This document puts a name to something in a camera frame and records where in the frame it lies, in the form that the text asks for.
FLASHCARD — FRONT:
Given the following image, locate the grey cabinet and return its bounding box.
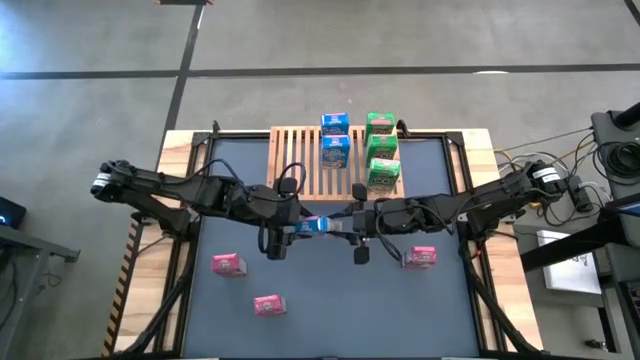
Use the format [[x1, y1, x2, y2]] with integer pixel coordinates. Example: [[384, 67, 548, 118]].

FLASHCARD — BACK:
[[599, 279, 640, 360]]

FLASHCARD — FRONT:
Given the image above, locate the black device with blue light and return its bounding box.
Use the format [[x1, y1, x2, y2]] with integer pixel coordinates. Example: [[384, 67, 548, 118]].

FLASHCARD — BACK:
[[0, 196, 27, 230]]

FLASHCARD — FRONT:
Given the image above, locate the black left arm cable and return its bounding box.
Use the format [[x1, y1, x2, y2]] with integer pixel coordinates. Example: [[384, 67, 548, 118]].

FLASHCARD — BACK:
[[197, 158, 307, 201]]

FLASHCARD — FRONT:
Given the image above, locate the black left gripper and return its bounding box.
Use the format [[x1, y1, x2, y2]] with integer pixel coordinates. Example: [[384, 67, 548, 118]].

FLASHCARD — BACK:
[[259, 177, 316, 261]]

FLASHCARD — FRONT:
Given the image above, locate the blue Rice Krispies cereal box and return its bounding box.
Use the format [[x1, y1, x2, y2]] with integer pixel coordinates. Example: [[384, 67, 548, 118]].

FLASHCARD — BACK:
[[294, 215, 334, 237], [320, 133, 353, 170], [320, 112, 351, 137]]

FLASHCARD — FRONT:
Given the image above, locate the grey metal stand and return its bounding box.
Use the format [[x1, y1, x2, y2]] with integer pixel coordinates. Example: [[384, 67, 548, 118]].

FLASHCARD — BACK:
[[0, 224, 81, 360]]

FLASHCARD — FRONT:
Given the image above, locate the coiled black cable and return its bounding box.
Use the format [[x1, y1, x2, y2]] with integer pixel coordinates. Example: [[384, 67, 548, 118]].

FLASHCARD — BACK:
[[597, 140, 640, 176]]

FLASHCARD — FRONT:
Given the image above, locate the yellow black hazard tape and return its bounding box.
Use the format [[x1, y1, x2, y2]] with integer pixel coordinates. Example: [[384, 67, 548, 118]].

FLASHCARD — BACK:
[[102, 219, 139, 357]]

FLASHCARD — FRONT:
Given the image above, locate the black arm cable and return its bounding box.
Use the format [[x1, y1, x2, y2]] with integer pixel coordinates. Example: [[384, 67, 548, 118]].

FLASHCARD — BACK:
[[197, 158, 307, 201], [374, 199, 406, 264]]

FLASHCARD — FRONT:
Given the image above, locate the black power adapter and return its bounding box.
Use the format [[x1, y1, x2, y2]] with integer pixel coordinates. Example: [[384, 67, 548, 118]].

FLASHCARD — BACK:
[[567, 174, 596, 211]]

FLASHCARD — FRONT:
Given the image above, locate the wooden slatted shelf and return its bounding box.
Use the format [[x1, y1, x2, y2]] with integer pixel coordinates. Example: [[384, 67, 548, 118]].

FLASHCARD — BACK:
[[266, 125, 406, 202]]

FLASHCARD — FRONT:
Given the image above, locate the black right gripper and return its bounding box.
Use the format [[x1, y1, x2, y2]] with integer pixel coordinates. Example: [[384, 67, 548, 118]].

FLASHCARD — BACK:
[[327, 183, 399, 265]]

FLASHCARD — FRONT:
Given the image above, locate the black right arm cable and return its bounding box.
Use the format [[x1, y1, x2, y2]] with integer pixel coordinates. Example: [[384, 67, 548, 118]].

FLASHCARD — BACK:
[[374, 199, 406, 264]]

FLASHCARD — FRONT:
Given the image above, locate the black floor cable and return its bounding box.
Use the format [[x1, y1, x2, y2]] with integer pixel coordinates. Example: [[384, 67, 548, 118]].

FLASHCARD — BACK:
[[492, 127, 596, 156]]

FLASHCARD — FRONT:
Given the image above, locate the white board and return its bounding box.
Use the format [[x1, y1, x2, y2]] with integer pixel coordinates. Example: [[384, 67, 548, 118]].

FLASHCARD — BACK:
[[537, 229, 604, 295]]

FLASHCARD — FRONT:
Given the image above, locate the green Apple Jacks cereal box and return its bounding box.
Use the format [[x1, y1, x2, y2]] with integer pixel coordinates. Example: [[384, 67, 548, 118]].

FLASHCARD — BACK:
[[364, 111, 397, 136], [366, 157, 402, 194], [364, 132, 400, 164]]

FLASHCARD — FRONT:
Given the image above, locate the pink cereal box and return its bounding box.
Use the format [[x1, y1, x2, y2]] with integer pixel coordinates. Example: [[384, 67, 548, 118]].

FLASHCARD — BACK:
[[210, 252, 248, 279], [252, 293, 289, 318], [401, 245, 439, 270]]

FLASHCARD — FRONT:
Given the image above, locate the black metal bar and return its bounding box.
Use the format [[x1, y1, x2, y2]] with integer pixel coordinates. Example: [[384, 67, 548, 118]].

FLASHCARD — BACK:
[[519, 209, 640, 274]]

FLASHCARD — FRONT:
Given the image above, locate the grey equipment cart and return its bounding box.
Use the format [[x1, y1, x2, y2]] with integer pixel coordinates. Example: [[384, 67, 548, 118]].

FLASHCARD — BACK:
[[589, 102, 640, 201]]

